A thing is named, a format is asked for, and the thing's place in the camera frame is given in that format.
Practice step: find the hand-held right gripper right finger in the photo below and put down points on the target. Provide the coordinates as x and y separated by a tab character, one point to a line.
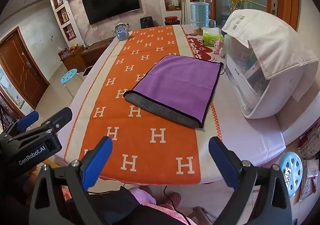
223	162

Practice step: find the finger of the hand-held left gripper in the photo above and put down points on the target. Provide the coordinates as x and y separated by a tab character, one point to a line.
28	120
58	117

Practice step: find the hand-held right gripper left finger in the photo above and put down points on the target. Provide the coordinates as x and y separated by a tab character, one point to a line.
98	162

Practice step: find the purple towel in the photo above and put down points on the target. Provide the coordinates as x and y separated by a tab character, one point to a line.
175	82

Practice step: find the lavender table cover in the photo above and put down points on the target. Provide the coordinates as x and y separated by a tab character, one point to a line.
252	139

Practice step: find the blue plastic stool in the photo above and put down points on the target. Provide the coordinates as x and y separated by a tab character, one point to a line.
291	172
68	76

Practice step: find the orange letter-print blanket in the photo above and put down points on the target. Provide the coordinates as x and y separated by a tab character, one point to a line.
142	154

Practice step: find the brown wooden door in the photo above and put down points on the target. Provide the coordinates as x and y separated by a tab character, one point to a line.
20	69

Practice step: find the pink gift box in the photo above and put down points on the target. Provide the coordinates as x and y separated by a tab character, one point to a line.
64	54

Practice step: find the wooden television cabinet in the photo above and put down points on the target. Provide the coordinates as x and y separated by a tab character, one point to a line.
82	56

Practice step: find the pink garment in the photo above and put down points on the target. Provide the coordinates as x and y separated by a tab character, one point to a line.
155	202

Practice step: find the white dome appliance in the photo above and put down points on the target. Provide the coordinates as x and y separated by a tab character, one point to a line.
255	99

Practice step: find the pink plush toy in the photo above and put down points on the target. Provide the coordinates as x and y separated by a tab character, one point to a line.
220	47

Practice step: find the red white printed cloth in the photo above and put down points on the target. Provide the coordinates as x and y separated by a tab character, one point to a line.
200	48

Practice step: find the green tissue pack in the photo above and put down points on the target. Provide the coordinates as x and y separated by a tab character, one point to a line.
212	37

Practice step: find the black flat television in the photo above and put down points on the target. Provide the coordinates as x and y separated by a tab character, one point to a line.
111	2

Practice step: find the black space heater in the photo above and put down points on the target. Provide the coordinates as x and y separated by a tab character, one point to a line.
146	22

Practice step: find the white cloth cover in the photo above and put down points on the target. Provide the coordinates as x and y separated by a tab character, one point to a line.
270	39

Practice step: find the red lidded container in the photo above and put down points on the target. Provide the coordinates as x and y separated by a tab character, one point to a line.
172	21

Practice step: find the blue cylinder table lamp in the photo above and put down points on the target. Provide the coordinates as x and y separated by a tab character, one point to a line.
199	14

